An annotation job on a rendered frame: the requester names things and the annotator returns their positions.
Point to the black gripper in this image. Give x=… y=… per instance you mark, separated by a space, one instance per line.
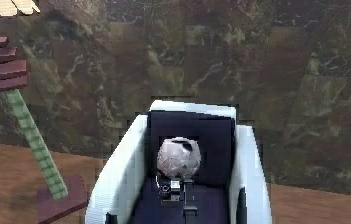
x=164 y=193

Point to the grey worn basketball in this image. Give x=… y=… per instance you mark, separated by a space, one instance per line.
x=178 y=158

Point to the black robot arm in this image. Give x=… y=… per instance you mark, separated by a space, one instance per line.
x=189 y=200

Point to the white armchair with navy cushions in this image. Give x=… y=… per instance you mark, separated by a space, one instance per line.
x=123 y=176

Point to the green floor lamp maroon base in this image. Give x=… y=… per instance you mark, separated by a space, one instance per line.
x=33 y=140

